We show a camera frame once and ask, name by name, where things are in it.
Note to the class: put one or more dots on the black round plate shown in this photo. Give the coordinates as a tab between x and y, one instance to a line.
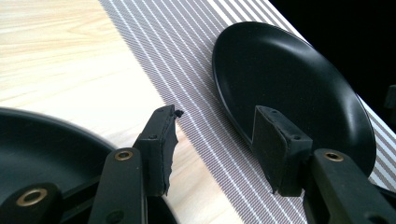
280	68
46	149

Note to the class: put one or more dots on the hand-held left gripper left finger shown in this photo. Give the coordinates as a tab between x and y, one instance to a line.
157	155

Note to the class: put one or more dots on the grey striped placemat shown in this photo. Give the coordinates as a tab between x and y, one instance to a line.
183	62

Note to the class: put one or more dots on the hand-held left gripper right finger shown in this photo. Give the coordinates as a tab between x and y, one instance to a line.
280	155

